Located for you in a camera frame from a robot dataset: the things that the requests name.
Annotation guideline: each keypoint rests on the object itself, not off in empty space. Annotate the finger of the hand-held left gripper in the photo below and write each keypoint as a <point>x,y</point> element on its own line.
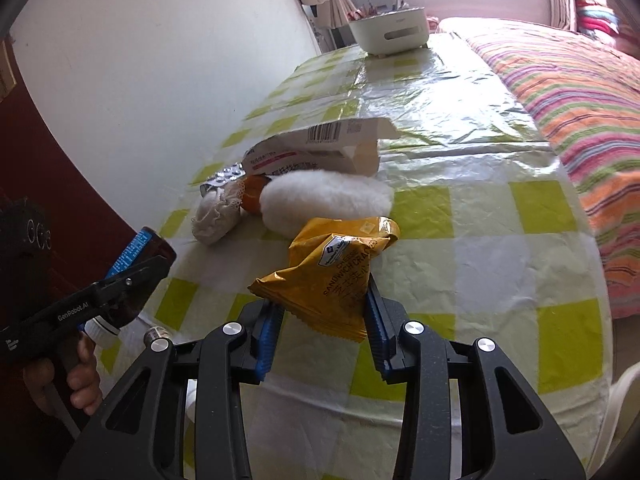
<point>135,277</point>

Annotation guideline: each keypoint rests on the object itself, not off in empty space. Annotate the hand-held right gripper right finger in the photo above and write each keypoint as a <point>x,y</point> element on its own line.
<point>378,340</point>

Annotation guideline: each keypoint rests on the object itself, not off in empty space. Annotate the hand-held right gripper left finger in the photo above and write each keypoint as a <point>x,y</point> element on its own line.
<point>267,340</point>

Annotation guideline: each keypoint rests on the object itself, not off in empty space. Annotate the brown bottle with blue label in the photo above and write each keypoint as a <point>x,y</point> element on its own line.
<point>132,252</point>

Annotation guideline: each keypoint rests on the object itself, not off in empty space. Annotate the yellow snack packet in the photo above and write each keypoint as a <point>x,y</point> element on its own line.
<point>330,270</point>

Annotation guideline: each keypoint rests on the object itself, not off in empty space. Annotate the grey lace-trimmed sock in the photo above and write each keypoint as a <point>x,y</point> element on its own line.
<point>217,217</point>

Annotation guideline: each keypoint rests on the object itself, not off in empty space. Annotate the white fluffy plush piece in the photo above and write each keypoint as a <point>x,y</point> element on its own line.
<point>325,205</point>

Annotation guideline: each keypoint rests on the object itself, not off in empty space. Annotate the person's left hand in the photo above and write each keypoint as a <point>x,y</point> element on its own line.
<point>82,385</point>

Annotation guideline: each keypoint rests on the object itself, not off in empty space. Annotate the silver blister pack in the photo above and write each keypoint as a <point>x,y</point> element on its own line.
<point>225,176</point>

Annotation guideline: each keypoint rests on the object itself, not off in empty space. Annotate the small orange cup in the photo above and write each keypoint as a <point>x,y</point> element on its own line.
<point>254,194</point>

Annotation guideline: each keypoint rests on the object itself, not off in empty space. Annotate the dark red door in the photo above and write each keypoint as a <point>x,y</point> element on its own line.
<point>30,160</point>

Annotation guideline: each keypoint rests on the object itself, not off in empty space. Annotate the open cardboard medicine box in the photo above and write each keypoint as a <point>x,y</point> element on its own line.
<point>310,157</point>

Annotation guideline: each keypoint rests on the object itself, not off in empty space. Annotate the white plastic chair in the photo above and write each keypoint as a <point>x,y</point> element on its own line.
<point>625,410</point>

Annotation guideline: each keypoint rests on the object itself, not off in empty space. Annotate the bed with striped sheet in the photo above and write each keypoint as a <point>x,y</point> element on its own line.
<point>575,100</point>

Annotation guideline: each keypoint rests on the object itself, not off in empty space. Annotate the white desktop storage caddy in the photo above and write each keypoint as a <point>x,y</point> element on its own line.
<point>392,30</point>

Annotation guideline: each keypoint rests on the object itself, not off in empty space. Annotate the stack of folded quilts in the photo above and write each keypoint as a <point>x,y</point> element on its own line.
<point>602,15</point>

